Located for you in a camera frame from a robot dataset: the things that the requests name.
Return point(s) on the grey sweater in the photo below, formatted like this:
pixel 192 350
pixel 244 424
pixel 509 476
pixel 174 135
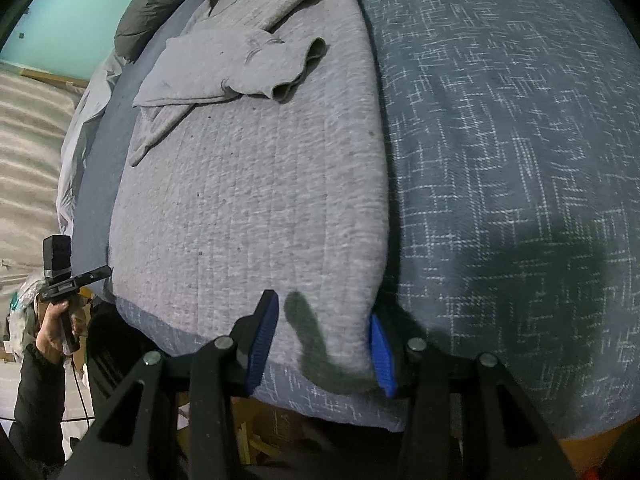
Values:
pixel 250 185

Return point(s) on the clear plastic bag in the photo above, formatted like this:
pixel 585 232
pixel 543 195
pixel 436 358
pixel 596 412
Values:
pixel 20 305

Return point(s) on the person's left hand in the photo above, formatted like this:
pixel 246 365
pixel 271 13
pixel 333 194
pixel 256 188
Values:
pixel 49 332

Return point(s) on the bed with blue sheet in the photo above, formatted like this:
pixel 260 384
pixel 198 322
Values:
pixel 500 160

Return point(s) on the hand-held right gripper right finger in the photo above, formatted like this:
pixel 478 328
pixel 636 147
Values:
pixel 382 355

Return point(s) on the person's left forearm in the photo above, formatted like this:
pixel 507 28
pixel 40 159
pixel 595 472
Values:
pixel 37 400

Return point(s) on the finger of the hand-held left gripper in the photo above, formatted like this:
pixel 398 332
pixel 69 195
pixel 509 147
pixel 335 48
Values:
pixel 95 276

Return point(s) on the beige striped curtain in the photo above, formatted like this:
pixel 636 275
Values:
pixel 30 160

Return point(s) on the light grey pillow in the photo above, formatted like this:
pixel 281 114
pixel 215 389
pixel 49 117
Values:
pixel 85 110

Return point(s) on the person's dark clothing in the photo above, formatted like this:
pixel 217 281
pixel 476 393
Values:
pixel 115 355

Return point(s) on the dark grey rolled duvet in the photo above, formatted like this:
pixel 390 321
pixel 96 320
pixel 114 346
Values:
pixel 145 15

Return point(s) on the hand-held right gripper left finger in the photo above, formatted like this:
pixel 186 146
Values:
pixel 262 345

